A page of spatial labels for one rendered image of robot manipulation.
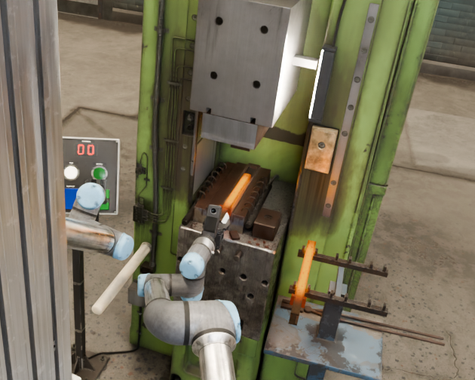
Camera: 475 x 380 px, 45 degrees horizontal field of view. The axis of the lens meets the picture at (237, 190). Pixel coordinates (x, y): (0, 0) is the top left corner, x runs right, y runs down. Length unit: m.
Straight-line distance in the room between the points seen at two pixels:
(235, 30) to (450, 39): 6.28
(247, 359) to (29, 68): 1.97
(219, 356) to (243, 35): 0.99
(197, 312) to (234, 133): 0.72
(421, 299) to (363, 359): 1.62
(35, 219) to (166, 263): 1.83
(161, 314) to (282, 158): 1.19
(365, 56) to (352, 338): 0.98
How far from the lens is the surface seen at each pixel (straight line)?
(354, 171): 2.12
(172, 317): 1.52
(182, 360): 2.62
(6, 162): 0.69
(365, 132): 2.06
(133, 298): 2.70
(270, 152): 2.52
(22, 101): 0.69
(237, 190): 2.26
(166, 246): 2.52
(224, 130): 2.00
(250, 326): 2.35
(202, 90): 1.98
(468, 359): 3.39
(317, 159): 2.09
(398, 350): 3.25
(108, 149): 2.15
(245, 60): 1.90
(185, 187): 2.33
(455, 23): 7.98
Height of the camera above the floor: 2.13
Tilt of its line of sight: 30 degrees down
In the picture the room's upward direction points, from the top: 8 degrees clockwise
